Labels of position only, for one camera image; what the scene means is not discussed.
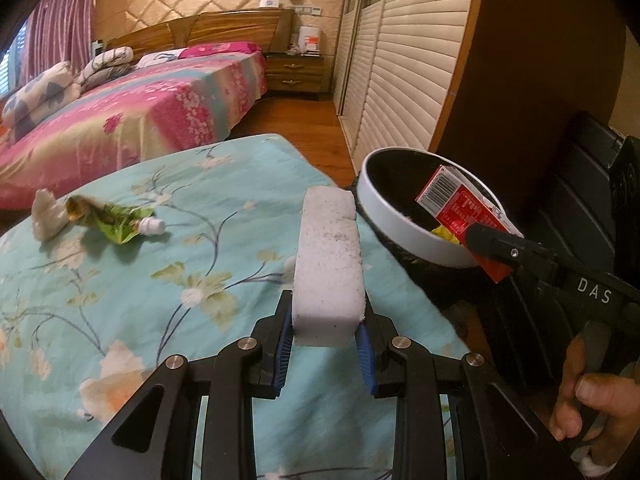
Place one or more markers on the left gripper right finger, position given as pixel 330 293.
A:
pixel 380 371

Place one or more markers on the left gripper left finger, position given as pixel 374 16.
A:
pixel 275 336

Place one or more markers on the white foam block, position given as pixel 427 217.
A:
pixel 329 298

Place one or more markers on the yellow snack packet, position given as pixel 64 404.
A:
pixel 443 233

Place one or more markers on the red cardboard box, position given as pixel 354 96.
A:
pixel 456 203

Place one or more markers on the green juice pouch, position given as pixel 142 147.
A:
pixel 119 224

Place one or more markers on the white rim trash bin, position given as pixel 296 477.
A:
pixel 389 182

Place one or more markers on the person's right hand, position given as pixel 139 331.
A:
pixel 614 395

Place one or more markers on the wooden nightstand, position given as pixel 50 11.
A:
pixel 294 73

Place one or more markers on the bed with pink floral sheet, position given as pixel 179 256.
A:
pixel 146 114

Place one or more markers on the pink pillow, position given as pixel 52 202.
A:
pixel 243 47

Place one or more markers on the white pillow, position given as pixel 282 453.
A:
pixel 157 58

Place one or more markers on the white bag on nightstand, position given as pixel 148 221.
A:
pixel 309 38

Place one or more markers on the wooden headboard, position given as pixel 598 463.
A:
pixel 270 29

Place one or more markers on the small folded quilt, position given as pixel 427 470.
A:
pixel 105 67

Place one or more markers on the white louvered wardrobe doors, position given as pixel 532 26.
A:
pixel 395 60

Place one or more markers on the large folded heart quilt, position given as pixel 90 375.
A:
pixel 42 97

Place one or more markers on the right pink curtain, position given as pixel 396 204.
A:
pixel 57 31

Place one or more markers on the window with blinds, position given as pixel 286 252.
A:
pixel 11 63

